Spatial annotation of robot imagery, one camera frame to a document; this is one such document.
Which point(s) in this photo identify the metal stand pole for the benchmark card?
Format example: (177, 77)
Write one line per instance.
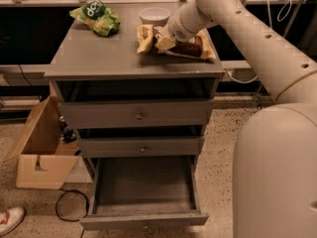
(288, 9)

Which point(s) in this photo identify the brown chip bag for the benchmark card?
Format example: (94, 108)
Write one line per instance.
(197, 47)

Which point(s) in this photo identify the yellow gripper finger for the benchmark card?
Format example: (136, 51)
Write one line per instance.
(165, 42)

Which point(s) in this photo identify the blue object in box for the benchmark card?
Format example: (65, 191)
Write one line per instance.
(67, 133)

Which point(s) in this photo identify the open cardboard box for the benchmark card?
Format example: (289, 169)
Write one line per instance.
(45, 161)

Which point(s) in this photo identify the white red sneaker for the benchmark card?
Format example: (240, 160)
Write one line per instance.
(10, 219)

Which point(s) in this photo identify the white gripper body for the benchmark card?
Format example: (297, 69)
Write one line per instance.
(175, 31)

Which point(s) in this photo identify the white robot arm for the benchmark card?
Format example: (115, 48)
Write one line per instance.
(275, 158)

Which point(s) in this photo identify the green chip bag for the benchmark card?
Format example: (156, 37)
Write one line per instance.
(98, 17)

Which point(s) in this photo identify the white bowl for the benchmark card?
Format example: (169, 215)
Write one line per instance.
(154, 15)

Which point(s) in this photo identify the bottom grey drawer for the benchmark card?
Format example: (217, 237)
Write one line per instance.
(144, 192)

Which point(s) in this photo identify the middle grey drawer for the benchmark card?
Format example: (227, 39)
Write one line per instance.
(141, 142)

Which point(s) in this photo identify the top grey drawer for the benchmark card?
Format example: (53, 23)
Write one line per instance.
(92, 104)

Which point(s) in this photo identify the grey drawer cabinet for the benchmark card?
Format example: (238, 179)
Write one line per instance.
(86, 56)

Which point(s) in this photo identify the grey drawer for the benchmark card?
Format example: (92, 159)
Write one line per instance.
(144, 192)
(141, 142)
(92, 104)

